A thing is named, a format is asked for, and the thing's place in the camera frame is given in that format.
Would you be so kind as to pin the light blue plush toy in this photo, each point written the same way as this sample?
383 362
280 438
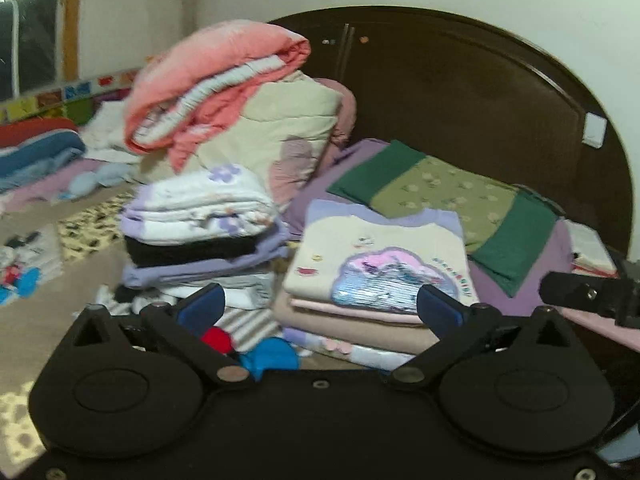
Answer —
110 175

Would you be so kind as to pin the colourful alphabet foam panel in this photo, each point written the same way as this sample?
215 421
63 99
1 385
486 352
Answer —
75 90

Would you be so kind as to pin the cream folded quilt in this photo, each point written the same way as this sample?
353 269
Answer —
280 130

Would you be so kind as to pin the white wall switch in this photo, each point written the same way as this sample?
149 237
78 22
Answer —
595 130

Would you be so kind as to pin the white tube frame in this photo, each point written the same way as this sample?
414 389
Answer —
15 50

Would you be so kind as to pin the beige folded garment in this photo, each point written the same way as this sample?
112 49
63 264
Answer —
350 332

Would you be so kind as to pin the black folded garment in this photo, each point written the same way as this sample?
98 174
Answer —
190 250

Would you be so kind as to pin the wooden window trim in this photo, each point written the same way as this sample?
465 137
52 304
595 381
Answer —
72 20

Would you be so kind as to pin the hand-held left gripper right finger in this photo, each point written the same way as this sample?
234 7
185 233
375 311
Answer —
440 310

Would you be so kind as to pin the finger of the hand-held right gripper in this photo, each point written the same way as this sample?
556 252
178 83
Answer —
580 292

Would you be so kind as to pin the pink folded quilt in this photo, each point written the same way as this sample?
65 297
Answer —
200 60

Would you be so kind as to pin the pale pink folded garment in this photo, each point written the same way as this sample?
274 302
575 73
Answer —
340 310

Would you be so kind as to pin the lavender folded garment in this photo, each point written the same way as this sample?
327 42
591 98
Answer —
165 274

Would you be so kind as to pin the dark wooden headboard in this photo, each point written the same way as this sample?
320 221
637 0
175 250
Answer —
450 85

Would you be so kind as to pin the blue folded quilt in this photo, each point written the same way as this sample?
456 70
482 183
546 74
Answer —
40 152

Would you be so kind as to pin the window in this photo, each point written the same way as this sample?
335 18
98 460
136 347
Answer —
40 35

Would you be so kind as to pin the cartoon mouse printed blanket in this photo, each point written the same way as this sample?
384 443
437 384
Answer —
85 280

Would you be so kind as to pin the white grey folded garment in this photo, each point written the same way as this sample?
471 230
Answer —
250 294

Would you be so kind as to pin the white floral folded blanket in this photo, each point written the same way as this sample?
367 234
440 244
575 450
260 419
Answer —
200 200

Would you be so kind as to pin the pink cloth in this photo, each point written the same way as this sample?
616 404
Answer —
600 332

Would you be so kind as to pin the white crumpled blanket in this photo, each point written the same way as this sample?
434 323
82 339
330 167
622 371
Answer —
105 130

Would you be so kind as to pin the floral lavender folded cloth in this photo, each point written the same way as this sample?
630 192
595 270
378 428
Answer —
360 356

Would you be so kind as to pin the green floral folded cloth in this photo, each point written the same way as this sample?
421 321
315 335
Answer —
450 190

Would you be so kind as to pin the cream sequin sweatshirt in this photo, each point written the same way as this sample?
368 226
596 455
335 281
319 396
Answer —
340 255

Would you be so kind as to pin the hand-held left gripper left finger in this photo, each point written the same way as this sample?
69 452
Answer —
200 306

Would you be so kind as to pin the red pillow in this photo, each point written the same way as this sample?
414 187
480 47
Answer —
30 130

